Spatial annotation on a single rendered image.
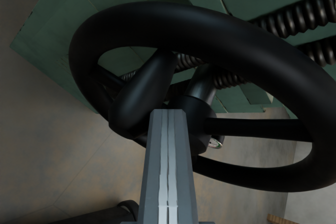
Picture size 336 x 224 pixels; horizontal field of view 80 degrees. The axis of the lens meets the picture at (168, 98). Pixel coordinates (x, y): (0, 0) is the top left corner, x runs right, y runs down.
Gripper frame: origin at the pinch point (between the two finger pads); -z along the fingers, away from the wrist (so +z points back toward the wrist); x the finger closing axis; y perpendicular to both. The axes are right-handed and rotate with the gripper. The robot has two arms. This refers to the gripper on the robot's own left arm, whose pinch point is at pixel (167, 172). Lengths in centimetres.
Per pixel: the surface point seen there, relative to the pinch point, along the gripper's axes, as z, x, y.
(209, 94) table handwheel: -13.8, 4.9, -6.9
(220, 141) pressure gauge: -27.2, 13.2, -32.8
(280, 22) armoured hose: -11.6, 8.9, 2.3
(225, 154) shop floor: -104, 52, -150
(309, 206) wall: -115, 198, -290
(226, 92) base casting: -29.6, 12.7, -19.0
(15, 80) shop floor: -59, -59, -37
